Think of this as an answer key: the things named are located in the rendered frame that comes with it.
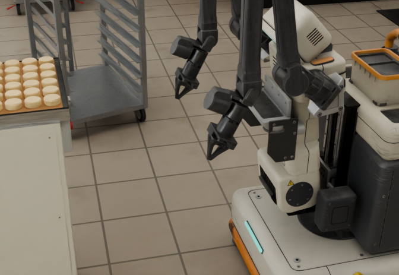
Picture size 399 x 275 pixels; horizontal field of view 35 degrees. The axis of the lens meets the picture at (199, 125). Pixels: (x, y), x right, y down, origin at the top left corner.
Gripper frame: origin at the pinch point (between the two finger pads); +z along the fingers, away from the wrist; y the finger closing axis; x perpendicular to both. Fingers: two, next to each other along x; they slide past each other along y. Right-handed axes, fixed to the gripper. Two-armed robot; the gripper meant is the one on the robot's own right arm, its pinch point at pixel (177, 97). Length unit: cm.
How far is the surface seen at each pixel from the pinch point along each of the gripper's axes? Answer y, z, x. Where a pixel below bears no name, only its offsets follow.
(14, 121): 21, 17, -55
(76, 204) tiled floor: -51, 86, 0
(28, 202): 23, 43, -41
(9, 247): 23, 62, -41
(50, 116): 21, 12, -45
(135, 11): -122, 6, 9
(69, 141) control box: 17.5, 20.2, -35.3
